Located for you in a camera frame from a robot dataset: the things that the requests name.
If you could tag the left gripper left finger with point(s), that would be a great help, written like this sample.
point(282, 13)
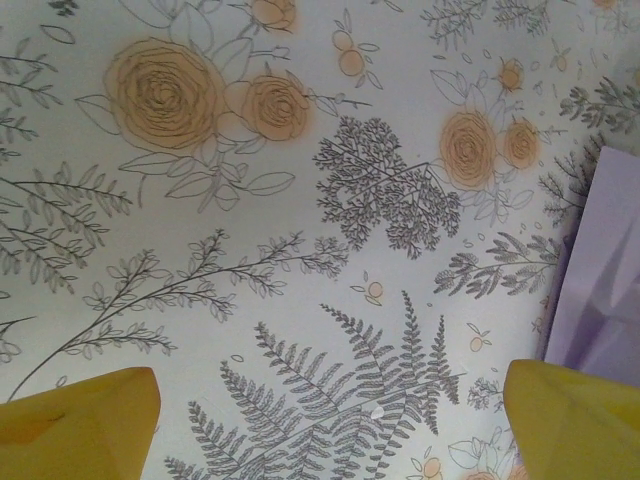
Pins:
point(75, 435)

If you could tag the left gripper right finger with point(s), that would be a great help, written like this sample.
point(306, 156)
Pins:
point(585, 435)

